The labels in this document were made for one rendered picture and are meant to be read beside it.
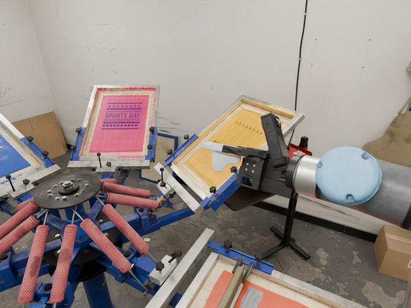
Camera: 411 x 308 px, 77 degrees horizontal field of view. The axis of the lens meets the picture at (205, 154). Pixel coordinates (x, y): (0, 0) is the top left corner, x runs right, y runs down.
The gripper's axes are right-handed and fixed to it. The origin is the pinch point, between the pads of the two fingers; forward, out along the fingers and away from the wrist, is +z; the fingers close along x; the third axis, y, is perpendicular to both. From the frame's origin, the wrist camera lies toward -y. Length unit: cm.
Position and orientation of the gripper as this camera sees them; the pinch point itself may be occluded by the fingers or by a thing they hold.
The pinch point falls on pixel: (218, 144)
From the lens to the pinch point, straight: 62.3
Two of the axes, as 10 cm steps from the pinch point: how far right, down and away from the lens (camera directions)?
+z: -7.8, -2.0, 5.9
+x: 6.0, 0.5, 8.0
